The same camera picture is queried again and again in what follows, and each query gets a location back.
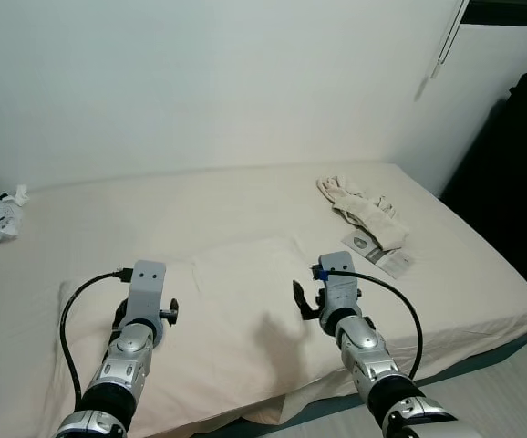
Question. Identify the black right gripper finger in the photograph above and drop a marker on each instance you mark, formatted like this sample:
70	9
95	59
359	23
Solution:
298	297

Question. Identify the cream pillow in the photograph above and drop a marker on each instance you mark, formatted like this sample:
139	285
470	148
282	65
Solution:
236	310

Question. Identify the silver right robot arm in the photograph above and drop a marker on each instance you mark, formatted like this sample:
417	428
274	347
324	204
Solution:
368	360

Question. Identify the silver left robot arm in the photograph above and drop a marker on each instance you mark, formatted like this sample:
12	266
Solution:
129	351

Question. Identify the white printed paper label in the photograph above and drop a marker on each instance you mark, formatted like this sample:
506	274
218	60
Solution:
393	263

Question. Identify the beige folded garment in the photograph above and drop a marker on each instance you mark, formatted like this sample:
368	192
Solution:
364	214

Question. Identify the bed with cream sheet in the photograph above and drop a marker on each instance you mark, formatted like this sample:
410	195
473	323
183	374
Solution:
245	201

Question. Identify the white crumpled tissue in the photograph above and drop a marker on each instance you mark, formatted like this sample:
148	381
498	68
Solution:
21	193

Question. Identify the white blind wand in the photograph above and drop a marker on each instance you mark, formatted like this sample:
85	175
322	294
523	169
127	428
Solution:
446	41

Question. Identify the dark window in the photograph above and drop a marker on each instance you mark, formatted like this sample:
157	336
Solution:
510	11

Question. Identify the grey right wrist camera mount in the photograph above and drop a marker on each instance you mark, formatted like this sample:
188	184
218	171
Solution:
339	283

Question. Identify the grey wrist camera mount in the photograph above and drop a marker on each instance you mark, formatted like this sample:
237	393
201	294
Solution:
145	283
339	283

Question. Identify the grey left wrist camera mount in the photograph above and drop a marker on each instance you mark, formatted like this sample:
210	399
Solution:
145	283

